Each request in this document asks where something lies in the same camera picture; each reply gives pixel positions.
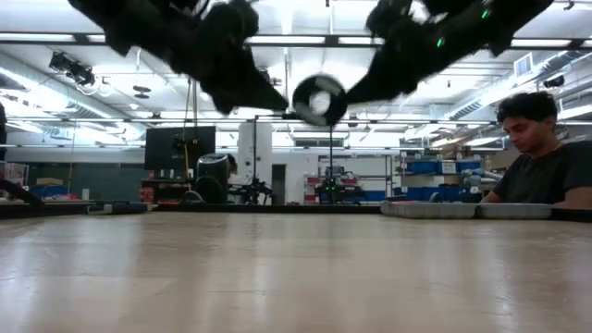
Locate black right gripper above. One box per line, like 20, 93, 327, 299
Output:
346, 0, 463, 104

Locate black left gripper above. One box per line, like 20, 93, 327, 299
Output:
173, 0, 289, 116

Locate black cord spool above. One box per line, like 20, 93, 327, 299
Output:
291, 73, 349, 128

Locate black overhead rig beam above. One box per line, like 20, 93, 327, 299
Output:
0, 31, 592, 48

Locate blue storage bins shelf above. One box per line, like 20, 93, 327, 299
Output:
400, 156, 485, 203

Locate black background robot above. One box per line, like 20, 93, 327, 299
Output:
228, 178, 274, 205

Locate black monitor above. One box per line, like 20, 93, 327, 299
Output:
144, 125, 217, 171

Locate white ceiling vent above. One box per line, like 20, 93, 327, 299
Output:
513, 52, 534, 79

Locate grey tool kit case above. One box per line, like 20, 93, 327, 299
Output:
379, 200, 554, 220

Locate person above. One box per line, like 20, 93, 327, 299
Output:
480, 91, 592, 210

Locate black stand frame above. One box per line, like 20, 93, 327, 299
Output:
252, 113, 334, 205

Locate black ceiling camera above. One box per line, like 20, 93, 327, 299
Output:
48, 50, 97, 88

